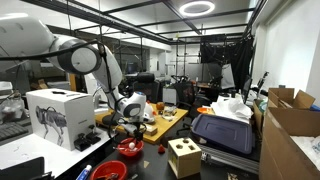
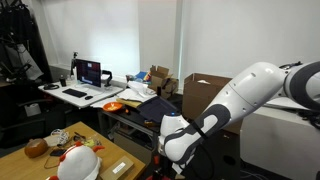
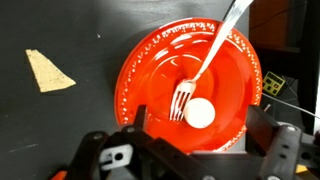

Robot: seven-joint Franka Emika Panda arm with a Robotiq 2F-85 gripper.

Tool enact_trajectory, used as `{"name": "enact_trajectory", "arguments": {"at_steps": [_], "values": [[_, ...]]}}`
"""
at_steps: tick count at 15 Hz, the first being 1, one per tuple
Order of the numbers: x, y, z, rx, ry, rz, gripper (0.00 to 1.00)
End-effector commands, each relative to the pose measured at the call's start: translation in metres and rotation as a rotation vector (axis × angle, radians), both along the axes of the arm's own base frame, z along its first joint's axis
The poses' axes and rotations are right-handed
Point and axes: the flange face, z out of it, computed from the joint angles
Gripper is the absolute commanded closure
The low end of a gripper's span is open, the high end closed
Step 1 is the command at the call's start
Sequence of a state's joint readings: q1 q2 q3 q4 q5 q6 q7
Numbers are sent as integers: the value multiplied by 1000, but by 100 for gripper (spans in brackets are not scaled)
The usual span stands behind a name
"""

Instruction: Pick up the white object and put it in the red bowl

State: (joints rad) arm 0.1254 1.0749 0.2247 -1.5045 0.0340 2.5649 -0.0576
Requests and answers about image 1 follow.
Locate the white robot dog box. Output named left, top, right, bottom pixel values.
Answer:
left=25, top=87, right=96, bottom=152

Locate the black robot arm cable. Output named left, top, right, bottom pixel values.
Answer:
left=0, top=39, right=122, bottom=141

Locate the black curtain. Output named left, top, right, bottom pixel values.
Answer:
left=199, top=34, right=255, bottom=92

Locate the white paper pile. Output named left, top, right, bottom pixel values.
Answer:
left=210, top=94, right=254, bottom=124

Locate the blue white glue bottle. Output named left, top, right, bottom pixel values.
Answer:
left=75, top=163, right=93, bottom=180

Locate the white fabric reflector panel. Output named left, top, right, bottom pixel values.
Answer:
left=221, top=63, right=236, bottom=91

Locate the silver plastic fork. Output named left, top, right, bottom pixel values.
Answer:
left=99, top=172, right=120, bottom=180

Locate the clear plastic bag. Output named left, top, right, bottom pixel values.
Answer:
left=0, top=96, right=26, bottom=125

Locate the orange bowl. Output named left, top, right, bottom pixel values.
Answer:
left=196, top=106, right=213, bottom=115

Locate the dark blue tote lid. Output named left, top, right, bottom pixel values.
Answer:
left=190, top=113, right=256, bottom=155

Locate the computer monitor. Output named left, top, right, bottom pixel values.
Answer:
left=241, top=75, right=254, bottom=101

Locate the wooden table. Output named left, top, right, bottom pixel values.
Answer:
left=94, top=96, right=190, bottom=145

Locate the large open cardboard box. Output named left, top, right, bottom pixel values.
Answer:
left=258, top=106, right=320, bottom=180

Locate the wooden shape sorter cube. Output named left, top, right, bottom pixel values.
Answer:
left=166, top=137, right=203, bottom=180

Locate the small open cardboard box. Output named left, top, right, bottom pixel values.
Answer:
left=267, top=86, right=316, bottom=111

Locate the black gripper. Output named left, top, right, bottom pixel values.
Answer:
left=122, top=120, right=147, bottom=145

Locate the white work table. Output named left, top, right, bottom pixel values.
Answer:
left=0, top=127, right=116, bottom=180

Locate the white red plush toy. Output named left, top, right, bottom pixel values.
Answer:
left=143, top=101, right=157, bottom=124

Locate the black camera tripod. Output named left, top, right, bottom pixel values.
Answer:
left=256, top=71, right=271, bottom=98

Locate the clear plastic container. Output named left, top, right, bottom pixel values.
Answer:
left=161, top=105, right=178, bottom=121

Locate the black screen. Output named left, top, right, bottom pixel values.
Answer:
left=0, top=156, right=46, bottom=180

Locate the black office chair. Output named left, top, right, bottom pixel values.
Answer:
left=134, top=72, right=161, bottom=103
left=172, top=81, right=210, bottom=112

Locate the ring ceiling light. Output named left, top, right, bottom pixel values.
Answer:
left=178, top=0, right=216, bottom=18

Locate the flat labelled cardboard box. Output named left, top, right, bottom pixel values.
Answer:
left=142, top=123, right=159, bottom=137

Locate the white packing plastic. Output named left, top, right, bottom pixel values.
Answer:
left=289, top=134, right=320, bottom=165

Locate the black clamp mount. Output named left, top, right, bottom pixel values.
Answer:
left=73, top=132, right=91, bottom=153
left=85, top=124, right=101, bottom=145

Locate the small red block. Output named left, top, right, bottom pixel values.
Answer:
left=157, top=143, right=167, bottom=155

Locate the black computer keyboard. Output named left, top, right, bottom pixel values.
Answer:
left=0, top=121, right=30, bottom=143

